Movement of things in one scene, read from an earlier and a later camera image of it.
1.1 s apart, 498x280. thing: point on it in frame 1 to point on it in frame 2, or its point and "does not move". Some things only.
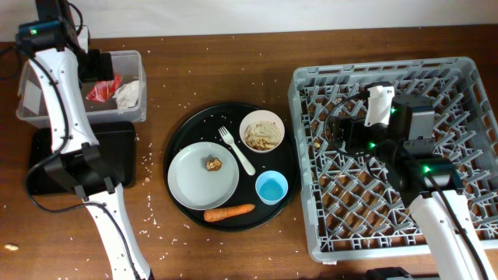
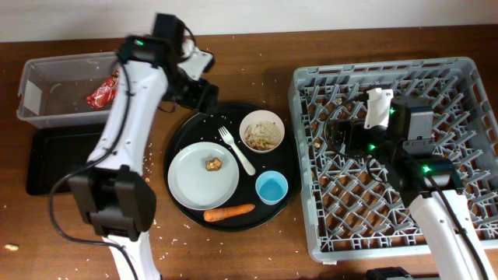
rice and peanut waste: [262, 134] does not move
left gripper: [103, 68] to [202, 99]
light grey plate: [202, 176] does not move
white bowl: [261, 131] does not move
